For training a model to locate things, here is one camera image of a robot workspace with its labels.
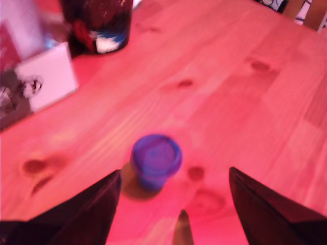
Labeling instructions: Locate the blue coffee capsule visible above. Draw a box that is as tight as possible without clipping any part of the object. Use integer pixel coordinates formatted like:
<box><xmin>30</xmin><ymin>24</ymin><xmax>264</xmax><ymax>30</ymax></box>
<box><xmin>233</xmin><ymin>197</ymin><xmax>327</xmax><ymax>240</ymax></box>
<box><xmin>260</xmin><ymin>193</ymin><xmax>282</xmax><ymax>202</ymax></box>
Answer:
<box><xmin>130</xmin><ymin>134</ymin><xmax>183</xmax><ymax>192</ymax></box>

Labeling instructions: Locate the dark patterned mug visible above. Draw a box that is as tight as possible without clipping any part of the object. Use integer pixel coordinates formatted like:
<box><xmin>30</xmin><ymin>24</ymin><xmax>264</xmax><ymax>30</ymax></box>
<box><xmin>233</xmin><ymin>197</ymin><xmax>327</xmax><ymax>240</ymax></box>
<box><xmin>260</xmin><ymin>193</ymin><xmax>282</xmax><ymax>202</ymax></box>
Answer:
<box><xmin>61</xmin><ymin>0</ymin><xmax>133</xmax><ymax>58</ymax></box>

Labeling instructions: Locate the long grey cardboard box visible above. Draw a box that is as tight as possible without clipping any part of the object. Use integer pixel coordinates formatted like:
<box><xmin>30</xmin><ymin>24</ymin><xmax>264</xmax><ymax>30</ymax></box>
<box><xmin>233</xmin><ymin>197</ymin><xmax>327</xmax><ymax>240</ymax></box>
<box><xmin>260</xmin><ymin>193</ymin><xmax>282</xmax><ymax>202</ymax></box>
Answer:
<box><xmin>0</xmin><ymin>42</ymin><xmax>79</xmax><ymax>131</ymax></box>

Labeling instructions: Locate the wooden chair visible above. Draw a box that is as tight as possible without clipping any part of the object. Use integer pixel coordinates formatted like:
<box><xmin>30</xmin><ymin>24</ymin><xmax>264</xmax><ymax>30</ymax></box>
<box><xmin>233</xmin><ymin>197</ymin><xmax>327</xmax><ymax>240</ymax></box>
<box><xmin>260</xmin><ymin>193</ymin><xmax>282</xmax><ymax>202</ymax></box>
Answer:
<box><xmin>281</xmin><ymin>0</ymin><xmax>327</xmax><ymax>33</ymax></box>

